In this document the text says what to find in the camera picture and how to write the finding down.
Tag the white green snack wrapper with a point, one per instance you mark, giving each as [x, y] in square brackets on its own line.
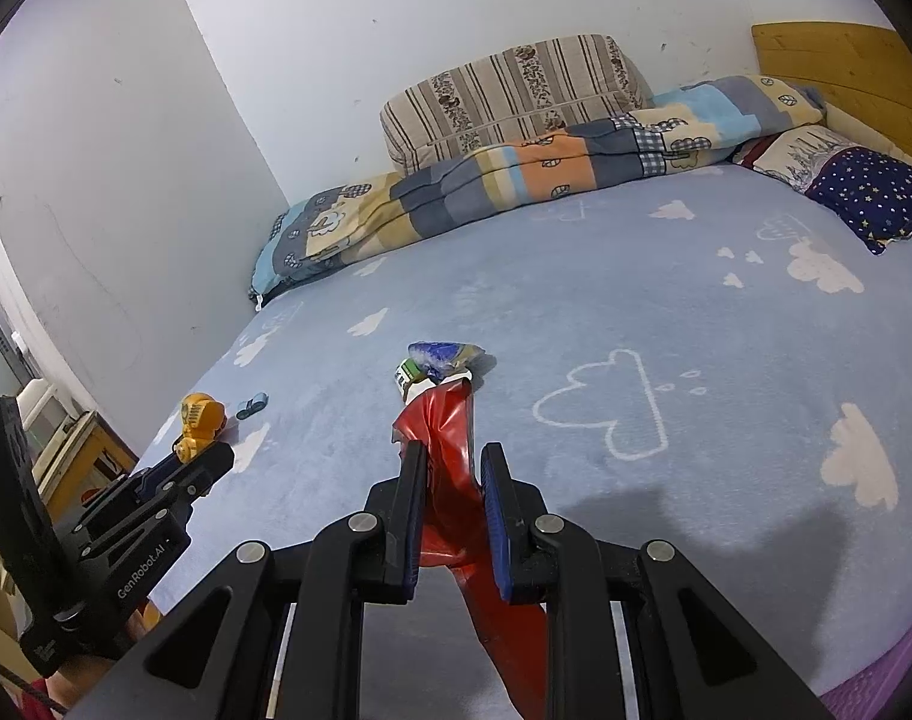
[410, 379]

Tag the patchwork folded quilt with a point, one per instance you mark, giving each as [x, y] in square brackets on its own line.
[686, 129]

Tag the purple floor mat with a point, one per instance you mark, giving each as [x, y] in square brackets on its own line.
[877, 691]

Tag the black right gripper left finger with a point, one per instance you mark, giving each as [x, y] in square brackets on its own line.
[277, 633]

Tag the red plastic snack bag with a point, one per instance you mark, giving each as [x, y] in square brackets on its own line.
[455, 536]

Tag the light blue cloud bedsheet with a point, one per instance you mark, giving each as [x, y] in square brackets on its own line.
[710, 359]

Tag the navy star pillow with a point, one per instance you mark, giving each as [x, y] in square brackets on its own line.
[871, 192]

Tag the small blue toy car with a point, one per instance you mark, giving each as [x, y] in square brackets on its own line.
[246, 409]

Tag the yellow toy truck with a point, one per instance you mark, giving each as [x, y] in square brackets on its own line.
[202, 420]

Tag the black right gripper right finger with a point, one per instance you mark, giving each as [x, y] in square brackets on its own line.
[631, 632]

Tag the wooden headboard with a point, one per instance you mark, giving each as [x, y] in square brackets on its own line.
[864, 70]

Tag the striped beige pillow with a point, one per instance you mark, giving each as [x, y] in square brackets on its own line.
[518, 93]

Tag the wooden bedside cabinet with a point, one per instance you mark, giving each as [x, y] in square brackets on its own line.
[74, 453]

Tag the blue white snack bag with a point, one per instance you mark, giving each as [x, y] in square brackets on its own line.
[441, 359]

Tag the person's hand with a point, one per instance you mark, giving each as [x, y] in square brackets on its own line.
[69, 685]

